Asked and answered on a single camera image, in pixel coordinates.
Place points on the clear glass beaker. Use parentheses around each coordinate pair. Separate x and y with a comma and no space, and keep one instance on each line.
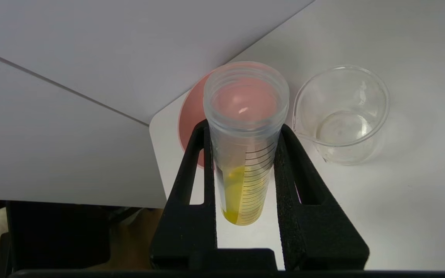
(342,116)

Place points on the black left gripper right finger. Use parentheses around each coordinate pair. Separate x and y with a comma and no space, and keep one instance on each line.
(315,231)

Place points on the test tube with yellow pigment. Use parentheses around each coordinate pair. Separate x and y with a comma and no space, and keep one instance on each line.
(245,116)

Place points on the pink plastic bowl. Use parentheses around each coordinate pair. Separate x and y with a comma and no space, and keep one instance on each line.
(191,112)

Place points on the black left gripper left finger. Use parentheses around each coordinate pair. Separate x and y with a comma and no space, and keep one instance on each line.
(180,227)

